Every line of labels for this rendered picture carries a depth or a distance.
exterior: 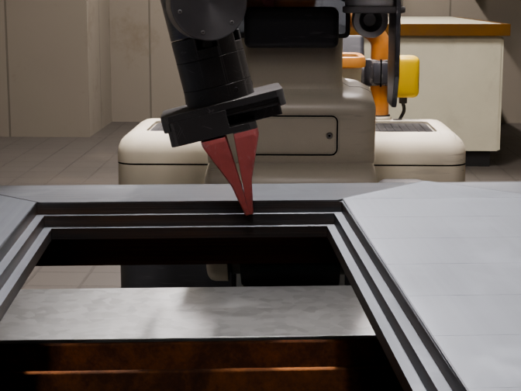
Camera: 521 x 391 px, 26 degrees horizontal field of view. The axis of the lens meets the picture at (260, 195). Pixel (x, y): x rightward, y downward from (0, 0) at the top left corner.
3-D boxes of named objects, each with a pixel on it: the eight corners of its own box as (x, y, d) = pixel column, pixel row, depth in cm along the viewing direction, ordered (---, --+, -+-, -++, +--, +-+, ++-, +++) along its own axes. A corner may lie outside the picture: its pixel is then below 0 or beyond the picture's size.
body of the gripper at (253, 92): (288, 110, 91) (267, 20, 90) (165, 140, 91) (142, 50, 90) (282, 102, 98) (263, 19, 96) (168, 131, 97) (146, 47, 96)
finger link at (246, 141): (278, 214, 92) (251, 103, 91) (194, 235, 92) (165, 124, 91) (274, 199, 99) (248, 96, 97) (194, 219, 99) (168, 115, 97)
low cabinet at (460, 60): (453, 125, 893) (457, 16, 878) (505, 167, 674) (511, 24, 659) (225, 124, 898) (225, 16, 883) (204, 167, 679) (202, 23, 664)
